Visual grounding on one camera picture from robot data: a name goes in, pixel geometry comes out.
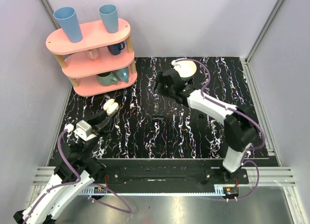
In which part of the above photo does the white earbud charging case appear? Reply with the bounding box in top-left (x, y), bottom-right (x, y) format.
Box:
top-left (103, 99), bottom-right (119, 116)

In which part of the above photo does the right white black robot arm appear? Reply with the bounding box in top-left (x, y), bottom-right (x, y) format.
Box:
top-left (152, 69), bottom-right (265, 184)

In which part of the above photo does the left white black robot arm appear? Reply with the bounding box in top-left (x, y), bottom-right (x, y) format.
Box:
top-left (14, 110), bottom-right (115, 224)

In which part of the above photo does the cream white bowl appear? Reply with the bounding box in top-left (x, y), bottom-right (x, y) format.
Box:
top-left (171, 58), bottom-right (197, 81)

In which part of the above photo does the green glazed mug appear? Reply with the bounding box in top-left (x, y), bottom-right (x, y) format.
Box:
top-left (96, 71), bottom-right (118, 86)

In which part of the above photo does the black marble pattern mat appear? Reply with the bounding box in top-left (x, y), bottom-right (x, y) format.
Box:
top-left (62, 57), bottom-right (257, 159)

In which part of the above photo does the light blue butterfly mug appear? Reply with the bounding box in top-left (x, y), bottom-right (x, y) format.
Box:
top-left (114, 67), bottom-right (129, 82)

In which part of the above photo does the pink three-tier shelf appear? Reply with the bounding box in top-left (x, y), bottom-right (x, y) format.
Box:
top-left (46, 18), bottom-right (138, 97)

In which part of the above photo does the dark blue mug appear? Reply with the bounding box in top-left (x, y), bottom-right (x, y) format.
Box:
top-left (108, 41), bottom-right (125, 55)

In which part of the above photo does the pink mug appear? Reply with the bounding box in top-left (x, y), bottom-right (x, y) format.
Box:
top-left (87, 48), bottom-right (100, 60)

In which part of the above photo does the right light blue tumbler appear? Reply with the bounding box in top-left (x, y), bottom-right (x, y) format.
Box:
top-left (99, 4), bottom-right (119, 33)

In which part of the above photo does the light blue tumbler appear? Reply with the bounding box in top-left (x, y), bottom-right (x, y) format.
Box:
top-left (99, 4), bottom-right (119, 33)
top-left (53, 7), bottom-right (83, 43)

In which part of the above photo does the left light blue tumbler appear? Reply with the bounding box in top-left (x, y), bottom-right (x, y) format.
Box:
top-left (53, 7), bottom-right (83, 43)

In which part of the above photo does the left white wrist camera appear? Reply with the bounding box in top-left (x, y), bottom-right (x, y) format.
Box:
top-left (74, 120), bottom-right (97, 142)

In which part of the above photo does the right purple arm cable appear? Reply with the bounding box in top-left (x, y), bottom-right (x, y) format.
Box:
top-left (171, 58), bottom-right (266, 195)

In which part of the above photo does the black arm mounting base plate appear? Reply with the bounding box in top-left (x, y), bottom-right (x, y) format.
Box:
top-left (99, 159), bottom-right (249, 185)

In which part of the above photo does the slotted white cable duct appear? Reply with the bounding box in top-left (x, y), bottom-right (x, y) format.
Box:
top-left (78, 185), bottom-right (225, 196)

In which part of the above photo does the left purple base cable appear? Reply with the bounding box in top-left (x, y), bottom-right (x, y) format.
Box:
top-left (87, 182), bottom-right (134, 213)

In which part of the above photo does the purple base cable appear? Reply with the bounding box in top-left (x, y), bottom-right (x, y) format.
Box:
top-left (201, 179), bottom-right (258, 202)
top-left (87, 182), bottom-right (134, 213)

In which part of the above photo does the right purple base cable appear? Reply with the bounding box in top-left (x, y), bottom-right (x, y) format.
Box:
top-left (201, 179), bottom-right (258, 202)

